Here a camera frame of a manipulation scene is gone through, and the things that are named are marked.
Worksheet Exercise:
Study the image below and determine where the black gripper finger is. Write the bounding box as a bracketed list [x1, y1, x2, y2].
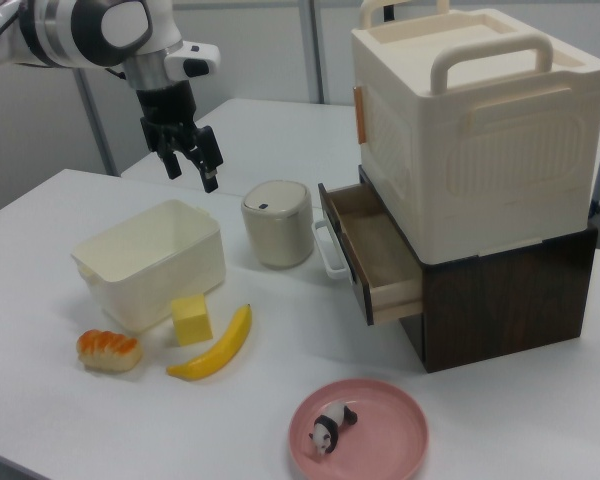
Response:
[139, 117, 184, 181]
[181, 125, 225, 194]

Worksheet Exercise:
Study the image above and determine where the yellow toy banana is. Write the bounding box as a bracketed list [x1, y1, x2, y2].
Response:
[166, 303, 254, 382]

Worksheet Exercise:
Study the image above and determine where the cream plastic storage box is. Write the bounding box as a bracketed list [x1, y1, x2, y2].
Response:
[350, 0, 600, 264]

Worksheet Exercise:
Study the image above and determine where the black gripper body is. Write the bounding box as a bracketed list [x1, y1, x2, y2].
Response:
[134, 81, 201, 147]

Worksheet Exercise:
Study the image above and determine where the yellow cube block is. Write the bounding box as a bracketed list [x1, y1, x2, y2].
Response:
[171, 293, 215, 348]

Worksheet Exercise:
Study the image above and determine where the black white panda figure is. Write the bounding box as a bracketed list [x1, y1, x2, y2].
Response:
[308, 402, 359, 457]

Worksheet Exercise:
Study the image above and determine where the pink round plate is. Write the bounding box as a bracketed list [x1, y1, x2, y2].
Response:
[288, 378, 430, 480]

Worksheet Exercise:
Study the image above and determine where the dark brown wooden drawer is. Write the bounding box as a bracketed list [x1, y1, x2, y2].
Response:
[318, 182, 424, 326]

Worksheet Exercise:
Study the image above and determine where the white open plastic box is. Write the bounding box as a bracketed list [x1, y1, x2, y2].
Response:
[70, 198, 227, 335]

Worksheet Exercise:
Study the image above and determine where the dark brown wooden cabinet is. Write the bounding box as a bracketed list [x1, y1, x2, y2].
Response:
[357, 164, 599, 374]

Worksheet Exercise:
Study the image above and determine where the black power cable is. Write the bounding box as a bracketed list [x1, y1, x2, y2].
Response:
[586, 198, 600, 250]

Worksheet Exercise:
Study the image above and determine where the salmon sushi toy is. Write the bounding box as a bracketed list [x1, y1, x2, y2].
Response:
[75, 328, 144, 374]

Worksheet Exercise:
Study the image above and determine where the white drawer handle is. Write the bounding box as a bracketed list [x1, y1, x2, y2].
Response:
[312, 218, 354, 281]

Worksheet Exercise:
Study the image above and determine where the beige mini trash can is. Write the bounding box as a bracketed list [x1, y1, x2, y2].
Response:
[240, 180, 315, 270]

